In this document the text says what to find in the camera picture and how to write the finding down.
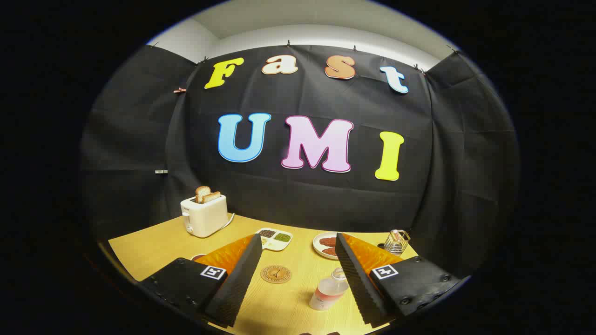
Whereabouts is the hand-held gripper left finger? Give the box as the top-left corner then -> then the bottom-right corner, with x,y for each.
138,234 -> 264,328

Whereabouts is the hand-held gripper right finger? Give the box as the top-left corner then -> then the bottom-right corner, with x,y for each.
335,233 -> 471,328

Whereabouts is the clear juice bottle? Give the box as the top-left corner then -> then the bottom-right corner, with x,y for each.
309,267 -> 350,311

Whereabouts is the round wooden coaster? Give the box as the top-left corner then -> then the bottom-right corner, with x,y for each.
260,265 -> 292,284

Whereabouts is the white round plate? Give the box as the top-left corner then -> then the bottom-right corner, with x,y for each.
312,232 -> 340,260

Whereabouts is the white divided grain tray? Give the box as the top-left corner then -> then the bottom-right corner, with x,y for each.
255,228 -> 293,252

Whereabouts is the white toaster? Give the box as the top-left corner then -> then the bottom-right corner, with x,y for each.
180,194 -> 229,238

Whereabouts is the wooden table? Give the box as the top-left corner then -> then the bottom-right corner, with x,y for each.
108,214 -> 420,335

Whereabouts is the black backdrop cloth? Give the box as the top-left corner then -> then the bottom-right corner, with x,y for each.
79,44 -> 520,280

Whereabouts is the small wire basket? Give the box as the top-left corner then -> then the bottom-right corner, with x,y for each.
384,229 -> 411,255

